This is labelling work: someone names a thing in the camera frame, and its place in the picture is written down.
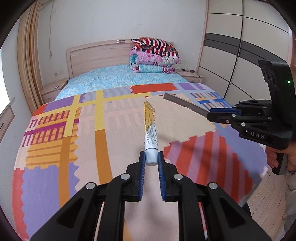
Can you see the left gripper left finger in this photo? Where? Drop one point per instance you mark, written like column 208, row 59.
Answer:
column 97, row 212

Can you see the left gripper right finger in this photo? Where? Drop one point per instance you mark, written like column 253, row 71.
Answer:
column 205, row 212

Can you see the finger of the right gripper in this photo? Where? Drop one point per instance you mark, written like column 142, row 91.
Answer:
column 221, row 117
column 225, row 111

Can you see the grey comb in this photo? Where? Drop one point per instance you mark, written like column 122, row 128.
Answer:
column 186, row 104

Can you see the yellow white ointment tube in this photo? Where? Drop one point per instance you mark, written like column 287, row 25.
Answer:
column 150, row 140

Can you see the person's right hand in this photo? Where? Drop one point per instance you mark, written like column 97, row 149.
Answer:
column 272, row 160

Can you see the right wooden nightstand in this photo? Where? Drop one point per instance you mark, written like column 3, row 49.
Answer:
column 190, row 76

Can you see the wooden nightstand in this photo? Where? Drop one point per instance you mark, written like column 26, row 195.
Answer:
column 51, row 91
column 190, row 76

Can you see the white sliding wardrobe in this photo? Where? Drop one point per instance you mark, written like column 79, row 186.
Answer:
column 237, row 35

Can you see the colourful patterned bedspread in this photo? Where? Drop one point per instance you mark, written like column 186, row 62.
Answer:
column 94, row 136

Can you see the striped red folded blanket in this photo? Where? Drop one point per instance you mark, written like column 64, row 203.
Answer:
column 155, row 46

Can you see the pink floral folded quilt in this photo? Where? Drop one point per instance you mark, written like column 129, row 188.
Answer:
column 143, row 62

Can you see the light blue floral sheet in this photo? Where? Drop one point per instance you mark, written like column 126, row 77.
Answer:
column 112, row 77

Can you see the left wooden nightstand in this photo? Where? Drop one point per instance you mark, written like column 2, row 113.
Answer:
column 51, row 91

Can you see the wooden headboard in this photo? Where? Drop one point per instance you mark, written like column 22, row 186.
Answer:
column 84, row 58

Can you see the wooden door frame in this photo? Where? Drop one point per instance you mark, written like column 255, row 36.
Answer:
column 27, row 57

